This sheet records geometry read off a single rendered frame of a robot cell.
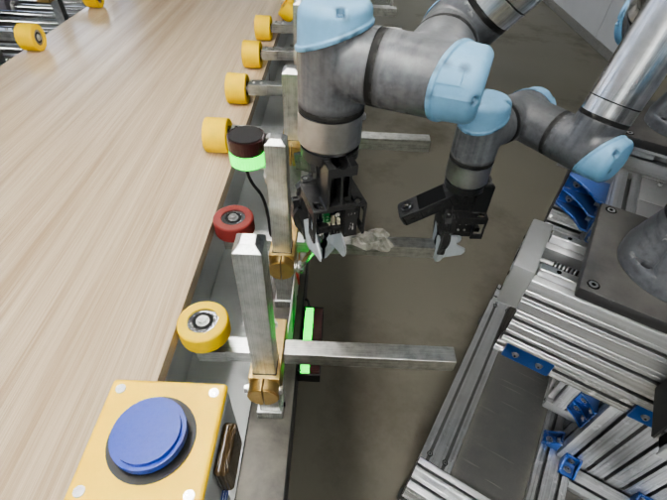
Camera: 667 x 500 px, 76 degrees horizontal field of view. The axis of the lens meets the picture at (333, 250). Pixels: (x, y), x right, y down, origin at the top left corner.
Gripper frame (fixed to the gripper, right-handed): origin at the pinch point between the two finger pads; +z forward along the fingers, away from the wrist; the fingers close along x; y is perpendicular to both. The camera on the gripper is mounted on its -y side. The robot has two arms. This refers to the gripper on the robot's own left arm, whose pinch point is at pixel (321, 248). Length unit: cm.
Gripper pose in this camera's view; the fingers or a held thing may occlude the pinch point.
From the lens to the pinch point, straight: 66.8
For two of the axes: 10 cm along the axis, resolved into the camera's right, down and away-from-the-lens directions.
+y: 3.2, 6.8, -6.6
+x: 9.5, -2.0, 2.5
